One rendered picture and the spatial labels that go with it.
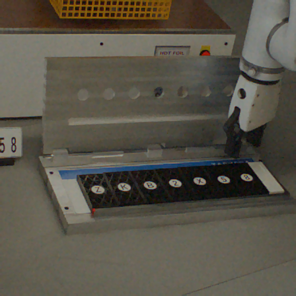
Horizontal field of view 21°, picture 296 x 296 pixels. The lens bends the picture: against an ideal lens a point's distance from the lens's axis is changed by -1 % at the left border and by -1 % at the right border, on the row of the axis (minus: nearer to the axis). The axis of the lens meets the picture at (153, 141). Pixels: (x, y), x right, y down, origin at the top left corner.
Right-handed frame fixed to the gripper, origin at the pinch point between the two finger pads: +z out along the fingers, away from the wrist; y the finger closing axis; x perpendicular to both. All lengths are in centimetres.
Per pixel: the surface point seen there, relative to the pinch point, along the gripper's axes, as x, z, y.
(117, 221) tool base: -0.2, 3.2, -33.9
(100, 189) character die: 6.9, 1.9, -31.4
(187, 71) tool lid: 11.6, -12.1, -6.6
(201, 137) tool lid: 6.3, 0.2, -5.5
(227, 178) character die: -3.8, 2.5, -9.0
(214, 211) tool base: -8.1, 3.3, -17.9
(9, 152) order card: 25.9, 3.0, -36.4
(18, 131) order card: 26.6, -0.5, -34.1
